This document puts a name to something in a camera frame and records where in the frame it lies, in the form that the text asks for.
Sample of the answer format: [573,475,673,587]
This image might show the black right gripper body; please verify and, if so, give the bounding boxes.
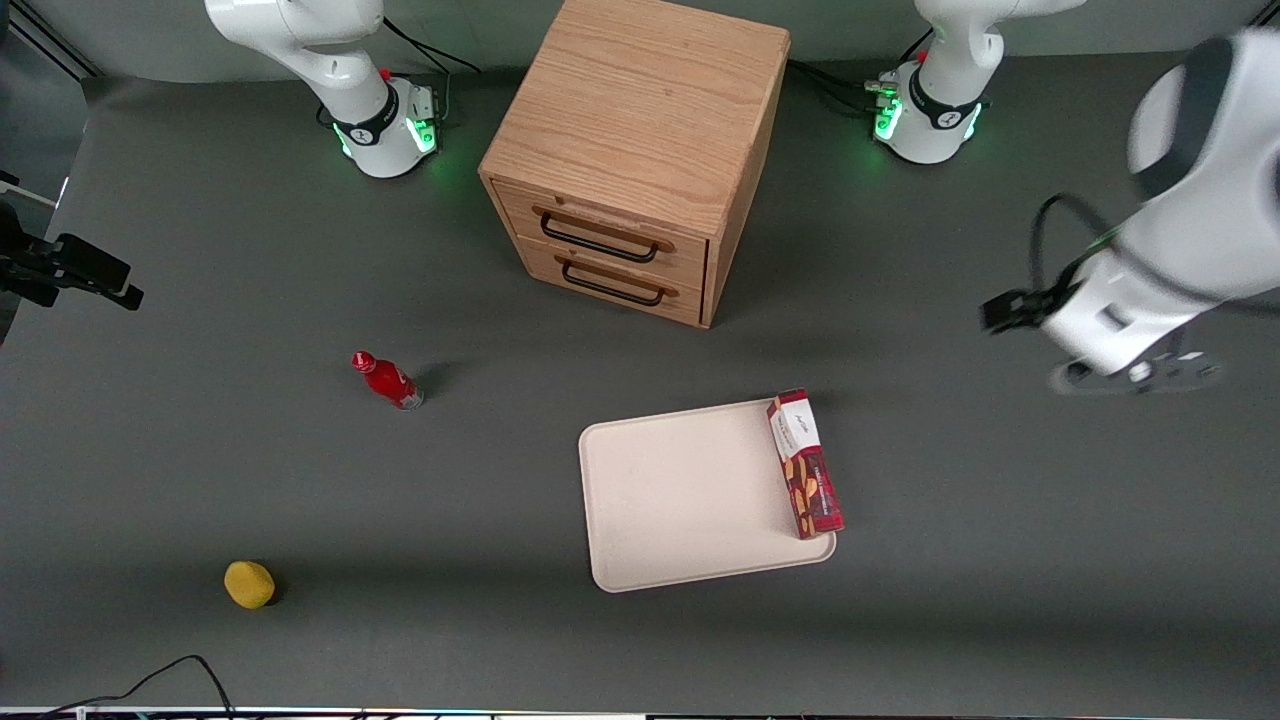
[0,198,63,308]

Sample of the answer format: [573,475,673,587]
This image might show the red cookie box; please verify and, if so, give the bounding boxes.
[766,389,846,541]

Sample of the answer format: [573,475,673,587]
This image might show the beige plastic tray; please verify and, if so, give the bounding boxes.
[578,396,838,594]

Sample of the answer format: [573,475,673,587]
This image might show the red soda bottle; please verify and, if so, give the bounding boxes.
[351,350,426,412]

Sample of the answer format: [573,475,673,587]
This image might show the yellow sponge ball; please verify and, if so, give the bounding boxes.
[224,560,277,610]

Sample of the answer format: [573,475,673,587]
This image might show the wooden two-drawer cabinet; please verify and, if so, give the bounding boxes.
[478,0,792,330]

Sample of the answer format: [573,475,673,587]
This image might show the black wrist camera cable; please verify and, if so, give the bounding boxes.
[1029,192,1123,301]

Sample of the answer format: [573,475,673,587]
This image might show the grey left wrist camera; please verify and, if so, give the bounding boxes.
[1050,350,1224,399]

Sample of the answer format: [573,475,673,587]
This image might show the aluminium frame rail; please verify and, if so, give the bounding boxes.
[5,0,103,81]

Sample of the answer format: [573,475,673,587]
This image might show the black left arm base cables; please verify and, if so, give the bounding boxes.
[787,30,936,117]

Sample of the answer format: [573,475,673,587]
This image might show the black arm base cables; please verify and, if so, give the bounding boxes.
[787,30,936,117]
[380,15,483,127]

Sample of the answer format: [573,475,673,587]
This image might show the black drawer handle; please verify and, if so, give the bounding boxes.
[553,252,681,308]
[532,205,676,265]

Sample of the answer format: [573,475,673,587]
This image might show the black right arm base cables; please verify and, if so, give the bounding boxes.
[380,15,483,127]

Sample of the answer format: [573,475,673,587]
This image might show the black cable on table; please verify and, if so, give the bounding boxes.
[38,654,237,720]

